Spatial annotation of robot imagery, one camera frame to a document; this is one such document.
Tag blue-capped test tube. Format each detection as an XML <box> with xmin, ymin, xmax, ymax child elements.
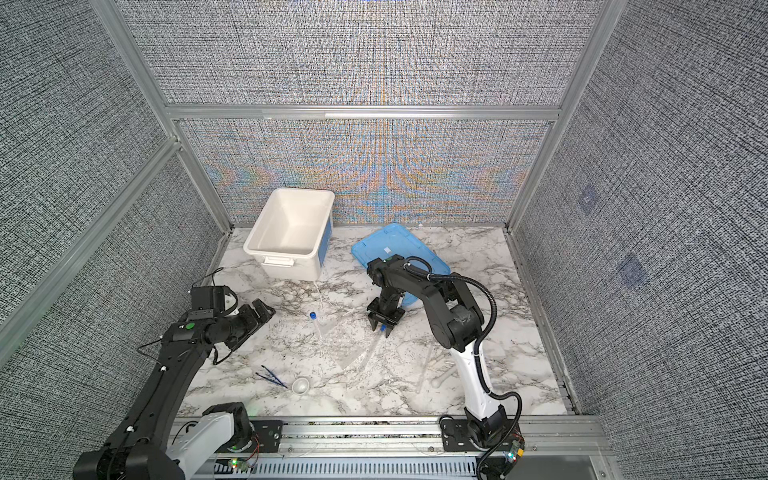
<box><xmin>360</xmin><ymin>332</ymin><xmax>384</xmax><ymax>371</ymax></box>
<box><xmin>309</xmin><ymin>311</ymin><xmax>328</xmax><ymax>340</ymax></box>

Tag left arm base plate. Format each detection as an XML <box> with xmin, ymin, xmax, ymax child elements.
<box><xmin>216</xmin><ymin>419</ymin><xmax>284</xmax><ymax>455</ymax></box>

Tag white plastic bin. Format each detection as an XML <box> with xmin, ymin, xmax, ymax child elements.
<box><xmin>243</xmin><ymin>188</ymin><xmax>335</xmax><ymax>282</ymax></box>

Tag small clear round dish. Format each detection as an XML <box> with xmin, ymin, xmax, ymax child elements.
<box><xmin>291</xmin><ymin>377</ymin><xmax>311</xmax><ymax>395</ymax></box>

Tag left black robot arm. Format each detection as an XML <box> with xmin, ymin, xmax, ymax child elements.
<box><xmin>73</xmin><ymin>286</ymin><xmax>276</xmax><ymax>479</ymax></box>

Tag blue tweezers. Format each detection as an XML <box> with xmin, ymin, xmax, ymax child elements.
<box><xmin>255</xmin><ymin>365</ymin><xmax>288</xmax><ymax>389</ymax></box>

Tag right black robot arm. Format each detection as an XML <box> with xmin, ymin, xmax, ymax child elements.
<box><xmin>367</xmin><ymin>255</ymin><xmax>522</xmax><ymax>451</ymax></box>

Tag blue plastic lid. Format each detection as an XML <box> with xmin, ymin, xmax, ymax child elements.
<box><xmin>351</xmin><ymin>223</ymin><xmax>451</xmax><ymax>275</ymax></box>

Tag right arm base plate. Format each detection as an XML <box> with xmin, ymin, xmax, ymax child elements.
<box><xmin>438</xmin><ymin>415</ymin><xmax>525</xmax><ymax>454</ymax></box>

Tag aluminium front rail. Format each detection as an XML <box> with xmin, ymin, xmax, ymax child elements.
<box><xmin>193</xmin><ymin>415</ymin><xmax>624</xmax><ymax>479</ymax></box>

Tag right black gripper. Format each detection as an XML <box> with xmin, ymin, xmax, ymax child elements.
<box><xmin>366</xmin><ymin>291</ymin><xmax>404</xmax><ymax>336</ymax></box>

